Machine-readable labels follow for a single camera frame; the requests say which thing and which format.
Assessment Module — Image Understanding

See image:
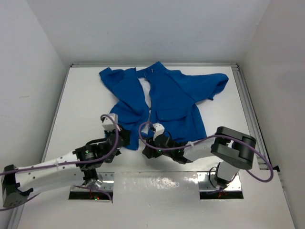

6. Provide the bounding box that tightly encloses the blue zip-up jacket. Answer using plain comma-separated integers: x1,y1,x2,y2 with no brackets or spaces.
99,62,229,150

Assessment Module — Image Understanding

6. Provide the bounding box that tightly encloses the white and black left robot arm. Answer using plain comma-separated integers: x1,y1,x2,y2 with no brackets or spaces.
0,125,131,211

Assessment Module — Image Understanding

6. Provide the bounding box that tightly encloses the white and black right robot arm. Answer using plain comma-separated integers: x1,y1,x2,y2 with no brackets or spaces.
142,124,256,190

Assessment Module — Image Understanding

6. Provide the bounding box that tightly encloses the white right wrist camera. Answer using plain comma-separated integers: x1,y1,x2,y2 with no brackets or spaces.
153,123,165,140

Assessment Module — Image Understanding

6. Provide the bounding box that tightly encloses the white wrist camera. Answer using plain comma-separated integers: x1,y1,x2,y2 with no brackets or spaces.
153,123,165,140
101,113,118,132

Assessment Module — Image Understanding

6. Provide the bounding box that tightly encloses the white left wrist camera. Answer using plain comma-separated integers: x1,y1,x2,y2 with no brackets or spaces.
101,113,118,132

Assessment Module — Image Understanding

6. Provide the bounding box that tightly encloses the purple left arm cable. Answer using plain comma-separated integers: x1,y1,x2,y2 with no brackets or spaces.
0,114,120,212

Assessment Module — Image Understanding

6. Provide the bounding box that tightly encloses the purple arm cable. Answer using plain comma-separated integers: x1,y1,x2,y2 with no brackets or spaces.
138,122,274,183
0,114,120,212

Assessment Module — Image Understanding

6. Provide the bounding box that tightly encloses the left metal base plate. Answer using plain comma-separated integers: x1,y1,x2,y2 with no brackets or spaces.
70,172,114,192

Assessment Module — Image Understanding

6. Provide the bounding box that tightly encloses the metal base plate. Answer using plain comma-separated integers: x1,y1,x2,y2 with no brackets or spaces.
197,171,242,192
70,172,114,192

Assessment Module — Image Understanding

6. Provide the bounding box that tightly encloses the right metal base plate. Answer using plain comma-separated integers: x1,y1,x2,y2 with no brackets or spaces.
197,171,242,192

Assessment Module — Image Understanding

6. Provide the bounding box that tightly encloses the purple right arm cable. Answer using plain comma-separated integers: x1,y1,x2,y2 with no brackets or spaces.
138,122,274,183

